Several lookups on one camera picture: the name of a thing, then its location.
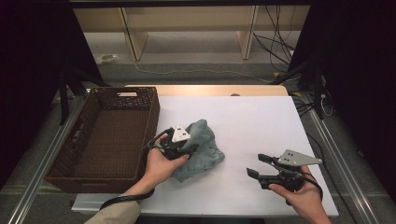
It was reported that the black hanging cable bundle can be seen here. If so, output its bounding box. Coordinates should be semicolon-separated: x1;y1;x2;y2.
251;5;297;73

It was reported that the aluminium frame rail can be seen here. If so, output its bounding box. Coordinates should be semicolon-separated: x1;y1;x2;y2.
300;92;380;224
7;92;92;224

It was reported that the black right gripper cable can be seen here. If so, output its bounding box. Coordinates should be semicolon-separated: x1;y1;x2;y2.
285;172;325;206

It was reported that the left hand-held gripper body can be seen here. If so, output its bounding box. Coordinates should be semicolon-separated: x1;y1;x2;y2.
160;122;200;161

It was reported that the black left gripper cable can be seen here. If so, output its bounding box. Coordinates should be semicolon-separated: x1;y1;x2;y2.
99;127;176;211

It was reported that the beige wooden shelf unit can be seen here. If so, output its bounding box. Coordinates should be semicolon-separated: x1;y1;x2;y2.
73;5;312;62

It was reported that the white table sheet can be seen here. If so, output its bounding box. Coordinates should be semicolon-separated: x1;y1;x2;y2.
71;95;340;217

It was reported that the black curtain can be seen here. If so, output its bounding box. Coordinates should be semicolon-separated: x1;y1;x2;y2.
288;0;396;195
0;0;106;190

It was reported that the white floor cable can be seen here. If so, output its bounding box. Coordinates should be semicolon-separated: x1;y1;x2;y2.
133;60;276;84

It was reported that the brown woven basket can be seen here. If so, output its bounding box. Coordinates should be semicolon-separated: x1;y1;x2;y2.
44;86;162;194

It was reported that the black tripod stand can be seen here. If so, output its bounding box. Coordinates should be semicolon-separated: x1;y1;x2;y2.
270;55;329;120
57;66;110;126

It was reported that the blue-grey cloth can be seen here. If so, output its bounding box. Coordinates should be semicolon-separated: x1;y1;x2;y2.
170;119;226;184

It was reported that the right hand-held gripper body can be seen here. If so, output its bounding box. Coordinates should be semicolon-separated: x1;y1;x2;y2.
257;149;324;192

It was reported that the person's left hand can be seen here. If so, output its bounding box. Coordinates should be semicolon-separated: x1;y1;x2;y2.
142;134;191;191

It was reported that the person's right hand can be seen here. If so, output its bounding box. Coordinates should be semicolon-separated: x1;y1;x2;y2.
268;166;325;219

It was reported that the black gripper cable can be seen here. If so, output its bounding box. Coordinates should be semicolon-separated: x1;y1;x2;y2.
99;127;176;211
285;172;325;206

